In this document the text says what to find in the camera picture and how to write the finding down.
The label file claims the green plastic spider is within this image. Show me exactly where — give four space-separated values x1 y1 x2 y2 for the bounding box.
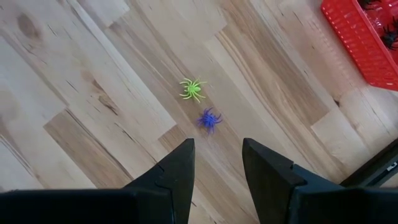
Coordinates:
178 77 208 104

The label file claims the black plastic spider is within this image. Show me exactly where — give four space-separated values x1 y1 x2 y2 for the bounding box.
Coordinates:
381 17 398 51

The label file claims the red plastic basket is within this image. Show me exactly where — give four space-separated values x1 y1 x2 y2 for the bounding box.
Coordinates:
320 0 398 92

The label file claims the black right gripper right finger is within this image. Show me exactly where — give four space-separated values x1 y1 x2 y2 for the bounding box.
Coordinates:
241 138 398 224

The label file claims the purple plastic spider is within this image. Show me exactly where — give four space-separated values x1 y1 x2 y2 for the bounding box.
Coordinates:
196 107 223 135

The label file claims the black aluminium table frame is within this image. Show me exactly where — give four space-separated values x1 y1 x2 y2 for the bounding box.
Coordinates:
340 145 398 189

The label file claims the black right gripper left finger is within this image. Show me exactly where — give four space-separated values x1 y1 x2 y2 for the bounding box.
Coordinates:
0 138 196 224

